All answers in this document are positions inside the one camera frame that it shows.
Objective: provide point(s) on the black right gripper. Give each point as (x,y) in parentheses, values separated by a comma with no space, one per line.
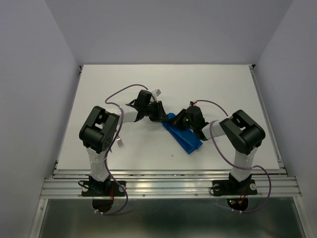
(176,120)

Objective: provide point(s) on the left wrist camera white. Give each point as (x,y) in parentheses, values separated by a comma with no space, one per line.
(156,93)

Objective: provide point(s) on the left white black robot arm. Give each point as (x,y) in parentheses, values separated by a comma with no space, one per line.
(101,129)

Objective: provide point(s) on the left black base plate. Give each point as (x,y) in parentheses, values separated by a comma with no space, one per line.
(119,188)

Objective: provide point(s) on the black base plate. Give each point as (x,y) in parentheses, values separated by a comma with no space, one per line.
(119,188)
(232,187)

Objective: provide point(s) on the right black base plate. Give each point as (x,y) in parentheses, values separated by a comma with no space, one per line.
(232,187)

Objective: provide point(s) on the silver fork black handle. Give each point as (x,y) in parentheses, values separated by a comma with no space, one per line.
(119,141)

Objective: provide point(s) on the blue satin napkin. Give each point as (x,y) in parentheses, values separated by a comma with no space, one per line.
(185,137)

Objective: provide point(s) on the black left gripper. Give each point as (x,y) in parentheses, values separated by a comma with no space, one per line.
(160,115)

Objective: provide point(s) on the aluminium frame rail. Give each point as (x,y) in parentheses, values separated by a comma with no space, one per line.
(168,204)

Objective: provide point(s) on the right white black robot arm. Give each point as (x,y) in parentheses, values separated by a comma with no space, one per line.
(244,134)

